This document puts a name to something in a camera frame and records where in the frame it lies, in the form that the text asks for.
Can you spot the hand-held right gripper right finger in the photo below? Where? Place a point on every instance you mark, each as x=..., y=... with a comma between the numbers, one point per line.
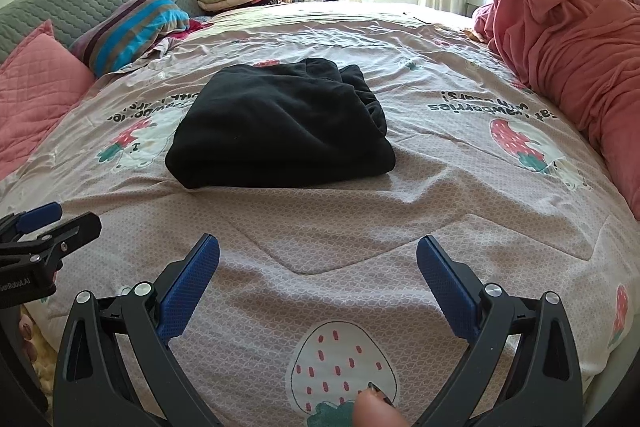
x=450, y=287

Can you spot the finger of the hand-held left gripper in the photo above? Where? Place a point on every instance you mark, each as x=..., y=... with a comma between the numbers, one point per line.
x=75, y=229
x=40, y=213

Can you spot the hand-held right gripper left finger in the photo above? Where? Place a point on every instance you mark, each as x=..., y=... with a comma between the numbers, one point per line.
x=190, y=287

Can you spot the black sweatshirt with orange cuffs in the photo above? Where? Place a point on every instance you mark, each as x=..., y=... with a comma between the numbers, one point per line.
x=275, y=127

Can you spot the person's left hand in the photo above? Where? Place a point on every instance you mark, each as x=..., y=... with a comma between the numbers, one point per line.
x=27, y=334

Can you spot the person's right hand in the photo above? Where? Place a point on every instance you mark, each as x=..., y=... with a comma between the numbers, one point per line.
x=377, y=412

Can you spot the strawberry print bedspread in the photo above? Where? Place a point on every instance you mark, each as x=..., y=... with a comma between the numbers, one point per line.
x=350, y=232

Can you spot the pink quilted pillow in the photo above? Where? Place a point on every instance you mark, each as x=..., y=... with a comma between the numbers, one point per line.
x=35, y=82

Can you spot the striped blue purple pillow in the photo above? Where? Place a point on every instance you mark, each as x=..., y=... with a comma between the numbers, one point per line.
x=125, y=32

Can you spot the red garment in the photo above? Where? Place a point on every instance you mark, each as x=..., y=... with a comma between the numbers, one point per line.
x=192, y=27

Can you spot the pink crumpled blanket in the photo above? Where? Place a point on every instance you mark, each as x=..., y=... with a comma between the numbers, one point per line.
x=575, y=32

